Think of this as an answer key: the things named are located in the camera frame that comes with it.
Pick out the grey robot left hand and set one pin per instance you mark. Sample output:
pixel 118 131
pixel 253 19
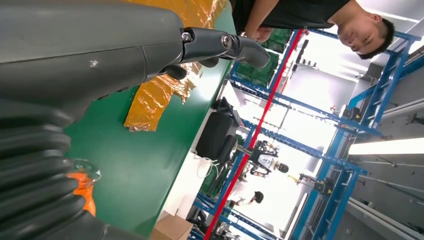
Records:
pixel 82 49

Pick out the green plastic crate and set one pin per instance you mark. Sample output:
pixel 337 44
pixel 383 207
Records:
pixel 215 180
pixel 258 73
pixel 278 39

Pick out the blue metal rack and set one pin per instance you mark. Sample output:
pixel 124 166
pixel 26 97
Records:
pixel 212 207
pixel 298 102
pixel 334 198

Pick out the yellow taped film patch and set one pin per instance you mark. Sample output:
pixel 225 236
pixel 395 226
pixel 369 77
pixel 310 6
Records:
pixel 149 102

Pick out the red pole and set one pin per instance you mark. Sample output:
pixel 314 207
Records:
pixel 261 119

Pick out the black carry case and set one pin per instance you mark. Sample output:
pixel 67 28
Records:
pixel 215 132

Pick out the background robot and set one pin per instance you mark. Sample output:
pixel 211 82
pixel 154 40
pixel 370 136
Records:
pixel 265 162

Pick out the green table mat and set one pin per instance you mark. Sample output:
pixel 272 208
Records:
pixel 139 172

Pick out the background person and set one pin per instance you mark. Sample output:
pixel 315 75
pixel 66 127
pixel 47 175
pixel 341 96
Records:
pixel 258 197

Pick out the ceiling lamp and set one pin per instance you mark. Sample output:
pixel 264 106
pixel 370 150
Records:
pixel 387 146

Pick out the brown cardboard box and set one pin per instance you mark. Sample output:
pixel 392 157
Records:
pixel 172 228

